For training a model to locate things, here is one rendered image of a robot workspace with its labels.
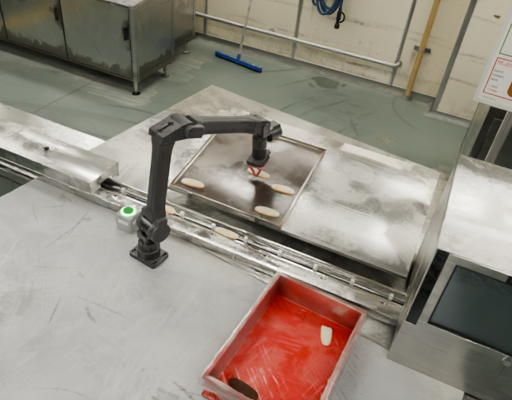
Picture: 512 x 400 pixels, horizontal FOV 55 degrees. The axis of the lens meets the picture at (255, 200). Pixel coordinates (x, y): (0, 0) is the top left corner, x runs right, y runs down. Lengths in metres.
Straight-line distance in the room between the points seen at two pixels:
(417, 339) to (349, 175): 0.83
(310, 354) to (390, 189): 0.83
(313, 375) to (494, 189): 0.78
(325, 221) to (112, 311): 0.85
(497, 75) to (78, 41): 3.63
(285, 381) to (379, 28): 4.21
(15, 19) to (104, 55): 1.01
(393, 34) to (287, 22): 1.11
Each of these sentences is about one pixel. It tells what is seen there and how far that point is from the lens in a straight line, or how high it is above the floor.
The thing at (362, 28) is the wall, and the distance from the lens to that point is 5.30.
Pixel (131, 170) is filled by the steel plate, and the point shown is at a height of 0.82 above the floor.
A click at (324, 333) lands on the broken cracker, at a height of 0.83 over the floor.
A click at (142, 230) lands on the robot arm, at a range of 1.75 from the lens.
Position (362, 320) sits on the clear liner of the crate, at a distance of 1.60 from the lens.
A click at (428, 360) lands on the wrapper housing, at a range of 1.63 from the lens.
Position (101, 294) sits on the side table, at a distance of 1.73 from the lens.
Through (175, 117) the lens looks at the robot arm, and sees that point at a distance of 1.59.
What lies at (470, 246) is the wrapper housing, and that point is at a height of 1.30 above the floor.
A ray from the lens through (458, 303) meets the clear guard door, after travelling 1.45.
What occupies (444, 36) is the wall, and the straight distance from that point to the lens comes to 5.18.
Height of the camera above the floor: 2.12
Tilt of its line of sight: 38 degrees down
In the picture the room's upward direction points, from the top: 7 degrees clockwise
